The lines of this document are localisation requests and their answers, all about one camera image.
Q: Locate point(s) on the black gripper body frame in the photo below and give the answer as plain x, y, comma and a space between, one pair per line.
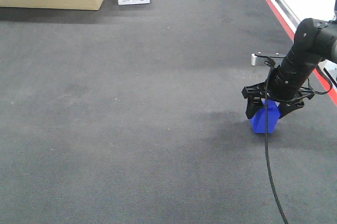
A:
256, 93

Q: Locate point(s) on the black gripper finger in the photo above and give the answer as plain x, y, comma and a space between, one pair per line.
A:
285, 108
254, 104

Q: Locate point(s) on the blue plastic part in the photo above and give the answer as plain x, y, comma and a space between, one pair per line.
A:
259, 120

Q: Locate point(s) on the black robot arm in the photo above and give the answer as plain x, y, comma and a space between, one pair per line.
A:
314, 42

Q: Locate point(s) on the grey conveyor belt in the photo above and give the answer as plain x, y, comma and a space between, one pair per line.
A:
134, 114

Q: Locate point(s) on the silver metal bracket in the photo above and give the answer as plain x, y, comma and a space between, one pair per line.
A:
259, 59

